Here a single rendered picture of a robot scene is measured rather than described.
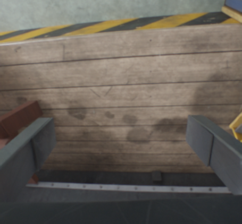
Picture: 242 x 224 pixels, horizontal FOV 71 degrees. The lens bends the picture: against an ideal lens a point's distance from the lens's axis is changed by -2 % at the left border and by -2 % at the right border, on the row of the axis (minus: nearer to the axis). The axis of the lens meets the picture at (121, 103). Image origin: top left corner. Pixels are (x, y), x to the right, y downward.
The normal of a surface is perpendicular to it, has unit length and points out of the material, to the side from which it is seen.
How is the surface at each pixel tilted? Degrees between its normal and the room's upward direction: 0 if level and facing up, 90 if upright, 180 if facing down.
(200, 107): 0
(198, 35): 0
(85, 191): 90
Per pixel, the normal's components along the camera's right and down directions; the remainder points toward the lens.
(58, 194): -0.11, -0.77
